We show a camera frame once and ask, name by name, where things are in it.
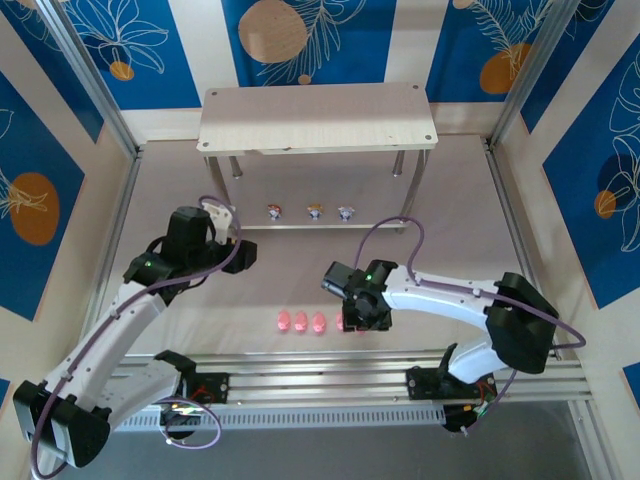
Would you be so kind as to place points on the pink plastic pig toy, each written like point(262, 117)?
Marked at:
point(318, 322)
point(283, 320)
point(339, 322)
point(301, 321)

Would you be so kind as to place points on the toy figure brown mane hat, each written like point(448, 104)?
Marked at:
point(273, 211)

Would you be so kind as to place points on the toy figure white hat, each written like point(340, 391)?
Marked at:
point(345, 212)

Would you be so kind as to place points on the toy figure yellow bear hat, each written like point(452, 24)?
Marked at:
point(314, 211)

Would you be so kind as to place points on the two-tier wooden shelf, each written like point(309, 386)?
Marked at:
point(315, 120)

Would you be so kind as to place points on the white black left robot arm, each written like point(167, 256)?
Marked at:
point(110, 340)

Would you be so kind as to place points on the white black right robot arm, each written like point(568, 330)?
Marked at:
point(440, 300)

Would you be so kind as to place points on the aluminium side rail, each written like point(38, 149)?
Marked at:
point(122, 200)
point(506, 200)

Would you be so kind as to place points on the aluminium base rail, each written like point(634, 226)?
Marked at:
point(325, 380)

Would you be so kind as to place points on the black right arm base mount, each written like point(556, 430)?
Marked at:
point(420, 382)

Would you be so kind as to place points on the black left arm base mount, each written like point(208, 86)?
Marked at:
point(215, 387)

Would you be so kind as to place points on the aluminium frame post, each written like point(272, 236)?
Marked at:
point(90, 75)
point(530, 75)

